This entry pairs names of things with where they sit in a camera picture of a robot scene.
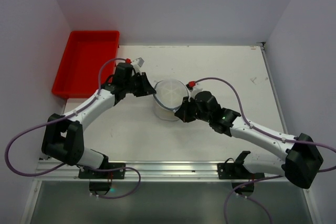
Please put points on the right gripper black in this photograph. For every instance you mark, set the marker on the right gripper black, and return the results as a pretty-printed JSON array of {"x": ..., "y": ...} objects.
[{"x": 189, "y": 110}]

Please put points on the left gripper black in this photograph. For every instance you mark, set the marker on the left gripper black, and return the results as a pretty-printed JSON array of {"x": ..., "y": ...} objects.
[{"x": 140, "y": 84}]

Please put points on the white mesh laundry bag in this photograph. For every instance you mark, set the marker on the white mesh laundry bag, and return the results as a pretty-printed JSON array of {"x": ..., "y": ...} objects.
[{"x": 168, "y": 98}]

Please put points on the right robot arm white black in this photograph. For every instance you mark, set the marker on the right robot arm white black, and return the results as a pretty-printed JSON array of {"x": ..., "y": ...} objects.
[{"x": 293, "y": 157}]

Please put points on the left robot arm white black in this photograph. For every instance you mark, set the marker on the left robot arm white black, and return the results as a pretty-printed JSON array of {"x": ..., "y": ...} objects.
[{"x": 64, "y": 140}]

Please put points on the red plastic tray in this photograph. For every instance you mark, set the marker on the red plastic tray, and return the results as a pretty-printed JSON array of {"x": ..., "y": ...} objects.
[{"x": 85, "y": 53}]

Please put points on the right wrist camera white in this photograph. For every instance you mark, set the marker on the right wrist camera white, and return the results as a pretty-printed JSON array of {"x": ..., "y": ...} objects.
[{"x": 194, "y": 88}]

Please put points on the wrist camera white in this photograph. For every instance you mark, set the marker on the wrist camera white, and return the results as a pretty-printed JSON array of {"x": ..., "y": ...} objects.
[
  {"x": 194, "y": 88},
  {"x": 136, "y": 63}
]

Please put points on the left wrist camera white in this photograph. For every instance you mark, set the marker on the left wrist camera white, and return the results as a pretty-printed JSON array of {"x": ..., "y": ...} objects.
[{"x": 136, "y": 63}]

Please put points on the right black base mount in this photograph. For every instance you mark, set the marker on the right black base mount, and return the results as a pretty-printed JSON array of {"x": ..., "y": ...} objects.
[{"x": 235, "y": 170}]

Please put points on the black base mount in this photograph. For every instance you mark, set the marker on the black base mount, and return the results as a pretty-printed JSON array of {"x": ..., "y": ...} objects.
[
  {"x": 101, "y": 182},
  {"x": 235, "y": 170}
]

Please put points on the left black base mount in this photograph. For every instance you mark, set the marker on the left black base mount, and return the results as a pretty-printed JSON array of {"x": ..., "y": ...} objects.
[{"x": 101, "y": 182}]

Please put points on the aluminium mounting rail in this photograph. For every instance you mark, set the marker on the aluminium mounting rail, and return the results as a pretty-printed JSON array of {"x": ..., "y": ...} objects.
[{"x": 150, "y": 171}]

